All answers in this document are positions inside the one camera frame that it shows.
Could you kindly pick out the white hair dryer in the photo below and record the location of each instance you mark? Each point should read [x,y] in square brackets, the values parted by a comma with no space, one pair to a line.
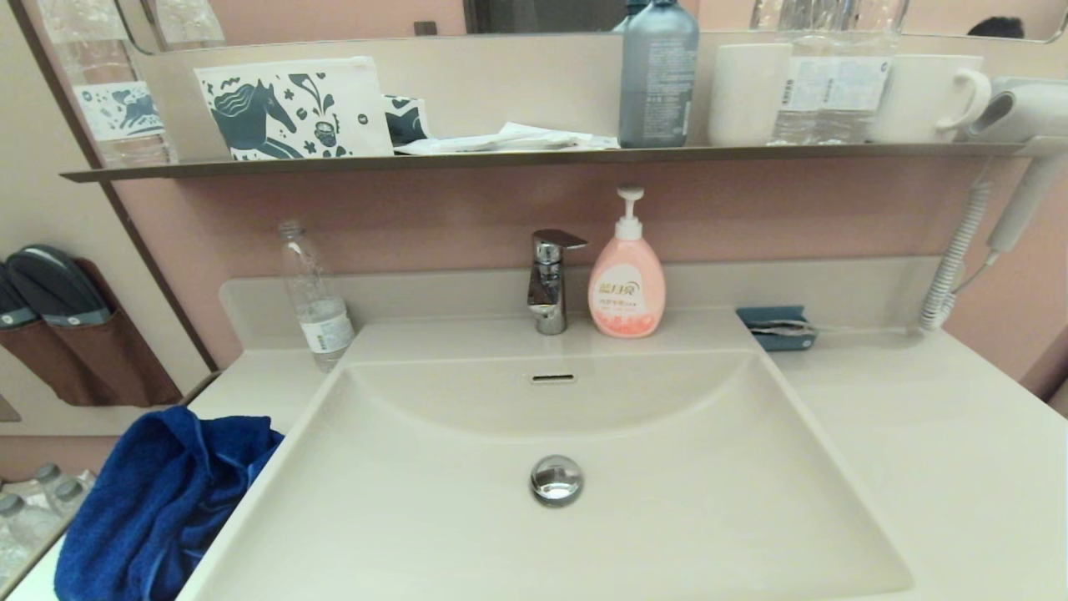
[1030,108]

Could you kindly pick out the dark blue towel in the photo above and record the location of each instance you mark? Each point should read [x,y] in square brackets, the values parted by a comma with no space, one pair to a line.
[150,509]

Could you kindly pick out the white horse print pouch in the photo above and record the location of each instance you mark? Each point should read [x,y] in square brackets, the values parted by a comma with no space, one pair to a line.
[292,108]

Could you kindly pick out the metal wall shelf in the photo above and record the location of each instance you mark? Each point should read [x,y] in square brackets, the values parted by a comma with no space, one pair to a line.
[501,159]

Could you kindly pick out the pink soap pump bottle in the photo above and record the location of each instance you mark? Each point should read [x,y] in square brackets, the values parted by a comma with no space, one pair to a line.
[626,292]

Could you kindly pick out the teal soap tray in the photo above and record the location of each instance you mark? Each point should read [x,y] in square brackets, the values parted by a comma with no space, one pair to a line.
[763,317]

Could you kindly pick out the white ceramic sink basin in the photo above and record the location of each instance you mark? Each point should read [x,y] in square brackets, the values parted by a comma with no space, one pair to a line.
[667,501]

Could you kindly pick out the horse label clear bottle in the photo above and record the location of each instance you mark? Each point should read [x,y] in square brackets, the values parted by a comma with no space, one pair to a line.
[117,108]

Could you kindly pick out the white crumpled towel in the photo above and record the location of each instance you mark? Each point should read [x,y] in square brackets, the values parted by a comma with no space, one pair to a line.
[517,138]

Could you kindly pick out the labelled clear water bottle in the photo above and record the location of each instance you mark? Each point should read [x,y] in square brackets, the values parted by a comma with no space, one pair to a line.
[863,92]
[803,92]

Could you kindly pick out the clear plastic water bottle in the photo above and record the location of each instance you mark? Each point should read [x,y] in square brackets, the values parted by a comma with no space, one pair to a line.
[321,321]

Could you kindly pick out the grey lotion bottle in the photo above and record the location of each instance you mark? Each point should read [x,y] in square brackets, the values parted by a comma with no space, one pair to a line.
[659,83]

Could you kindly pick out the chrome drain stopper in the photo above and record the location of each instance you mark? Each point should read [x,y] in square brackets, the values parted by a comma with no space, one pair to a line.
[556,480]

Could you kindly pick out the small dark patterned pouch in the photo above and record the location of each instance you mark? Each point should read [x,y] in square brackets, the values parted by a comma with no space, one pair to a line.
[405,121]

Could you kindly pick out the chrome faucet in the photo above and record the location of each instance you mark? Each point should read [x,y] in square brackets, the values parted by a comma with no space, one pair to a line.
[549,284]

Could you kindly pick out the dark grey slipper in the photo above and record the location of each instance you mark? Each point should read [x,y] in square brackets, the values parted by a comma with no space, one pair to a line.
[58,284]
[12,300]

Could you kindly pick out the wall mirror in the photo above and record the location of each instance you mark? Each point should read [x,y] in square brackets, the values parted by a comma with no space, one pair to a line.
[334,17]

